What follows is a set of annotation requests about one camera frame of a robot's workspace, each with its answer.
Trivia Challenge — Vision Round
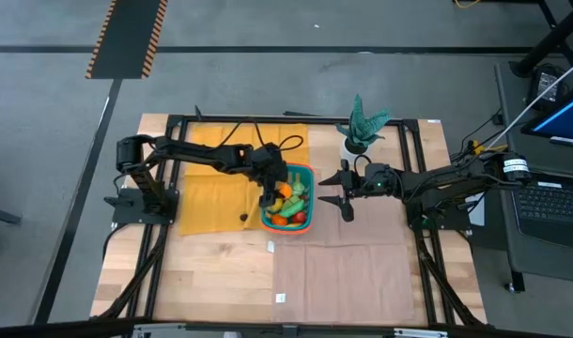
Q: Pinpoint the black stand pole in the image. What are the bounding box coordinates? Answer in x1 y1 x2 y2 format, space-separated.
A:
509 0 573 79

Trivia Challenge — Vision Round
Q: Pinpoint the black furniture leg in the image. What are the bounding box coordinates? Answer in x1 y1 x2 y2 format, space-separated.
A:
0 205 23 226

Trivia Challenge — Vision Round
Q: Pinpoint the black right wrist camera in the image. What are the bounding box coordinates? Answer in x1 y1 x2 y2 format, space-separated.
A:
364 162 392 189

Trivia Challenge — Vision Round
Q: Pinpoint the black power adapter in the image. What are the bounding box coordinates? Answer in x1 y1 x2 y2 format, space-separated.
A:
525 63 569 112

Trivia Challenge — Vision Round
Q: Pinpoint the snake plant in white pot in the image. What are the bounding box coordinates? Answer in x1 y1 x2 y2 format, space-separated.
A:
334 93 394 165

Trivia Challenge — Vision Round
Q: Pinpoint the teal basket orange rim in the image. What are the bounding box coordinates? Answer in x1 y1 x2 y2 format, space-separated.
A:
259 161 316 236

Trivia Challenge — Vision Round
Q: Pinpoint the monitor with blue screen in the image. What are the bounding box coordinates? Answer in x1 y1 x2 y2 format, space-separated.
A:
520 79 573 150

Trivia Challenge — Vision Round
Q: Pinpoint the black table frame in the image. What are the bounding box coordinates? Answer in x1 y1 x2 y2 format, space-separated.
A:
91 112 488 330

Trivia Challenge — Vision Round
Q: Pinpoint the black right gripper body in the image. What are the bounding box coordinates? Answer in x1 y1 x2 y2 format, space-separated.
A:
340 159 404 223

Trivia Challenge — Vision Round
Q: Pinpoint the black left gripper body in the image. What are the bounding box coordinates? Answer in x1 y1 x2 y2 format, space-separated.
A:
248 145 289 189

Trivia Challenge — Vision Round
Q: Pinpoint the yellow cloth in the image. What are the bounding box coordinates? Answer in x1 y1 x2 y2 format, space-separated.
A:
178 122 311 236

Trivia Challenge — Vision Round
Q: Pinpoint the thin white rod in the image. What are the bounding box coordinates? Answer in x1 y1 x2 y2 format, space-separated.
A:
486 54 573 151

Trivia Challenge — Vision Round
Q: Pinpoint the laptop computer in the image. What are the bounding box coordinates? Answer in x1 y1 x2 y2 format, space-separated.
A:
495 60 573 295

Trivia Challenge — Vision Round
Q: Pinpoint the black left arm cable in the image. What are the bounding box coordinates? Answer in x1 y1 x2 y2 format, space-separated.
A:
220 120 305 154

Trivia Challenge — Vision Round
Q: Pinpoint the black laptop keyboard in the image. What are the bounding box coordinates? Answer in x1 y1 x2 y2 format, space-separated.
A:
511 177 573 250

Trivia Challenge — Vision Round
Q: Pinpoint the pink cloth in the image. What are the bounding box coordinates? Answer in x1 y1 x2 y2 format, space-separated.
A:
267 122 419 326

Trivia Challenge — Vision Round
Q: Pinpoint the black orange hazard floor mat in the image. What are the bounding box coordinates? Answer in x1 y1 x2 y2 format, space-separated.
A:
84 0 169 81

